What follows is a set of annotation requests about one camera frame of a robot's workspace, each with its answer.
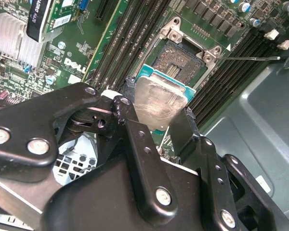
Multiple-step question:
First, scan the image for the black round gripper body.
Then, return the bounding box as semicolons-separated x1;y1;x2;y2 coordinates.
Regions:
40;154;208;231

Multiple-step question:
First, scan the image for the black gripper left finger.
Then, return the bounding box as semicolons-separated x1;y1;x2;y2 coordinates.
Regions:
0;76;179;226

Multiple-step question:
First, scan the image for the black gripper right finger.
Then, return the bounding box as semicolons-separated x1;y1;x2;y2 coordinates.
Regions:
168;107;280;231

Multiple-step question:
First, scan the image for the silver square CPU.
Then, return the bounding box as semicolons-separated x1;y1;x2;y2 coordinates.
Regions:
134;64;197;132

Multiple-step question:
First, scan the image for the thin metal locking lever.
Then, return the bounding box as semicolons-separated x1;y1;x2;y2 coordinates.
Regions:
158;126;171;154
216;55;282;61

